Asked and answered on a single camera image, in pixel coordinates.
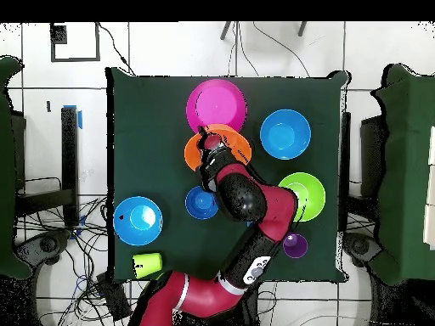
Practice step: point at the orange bowl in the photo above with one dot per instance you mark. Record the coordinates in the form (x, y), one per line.
(192, 152)

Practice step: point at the pink bowl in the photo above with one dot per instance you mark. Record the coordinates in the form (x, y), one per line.
(216, 103)

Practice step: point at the small dark blue bowl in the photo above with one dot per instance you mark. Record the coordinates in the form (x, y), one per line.
(200, 202)

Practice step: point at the large blue bowl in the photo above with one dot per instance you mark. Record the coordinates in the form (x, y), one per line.
(137, 220)
(285, 134)

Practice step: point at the yellow-green cup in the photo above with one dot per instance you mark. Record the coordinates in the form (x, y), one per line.
(148, 265)

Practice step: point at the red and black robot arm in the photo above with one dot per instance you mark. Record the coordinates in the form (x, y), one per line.
(275, 207)

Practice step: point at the dark green tablecloth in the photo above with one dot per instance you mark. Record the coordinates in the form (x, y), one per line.
(153, 136)

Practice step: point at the lime green bowl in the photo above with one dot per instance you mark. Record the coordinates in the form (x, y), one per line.
(311, 197)

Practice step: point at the purple cup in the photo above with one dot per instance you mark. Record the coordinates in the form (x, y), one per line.
(296, 246)

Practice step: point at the grey chair base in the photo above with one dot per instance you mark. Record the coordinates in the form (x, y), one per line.
(47, 244)
(360, 248)

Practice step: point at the black power strip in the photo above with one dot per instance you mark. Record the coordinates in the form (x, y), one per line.
(114, 299)

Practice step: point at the green cloth covered table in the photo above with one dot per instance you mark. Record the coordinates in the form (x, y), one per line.
(6, 169)
(407, 169)

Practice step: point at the camera tripod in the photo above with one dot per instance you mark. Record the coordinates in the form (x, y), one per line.
(225, 31)

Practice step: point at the black stand post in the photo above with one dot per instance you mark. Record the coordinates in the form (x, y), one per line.
(346, 152)
(69, 152)

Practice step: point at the black square floor frame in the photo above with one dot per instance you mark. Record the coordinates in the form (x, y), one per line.
(58, 34)

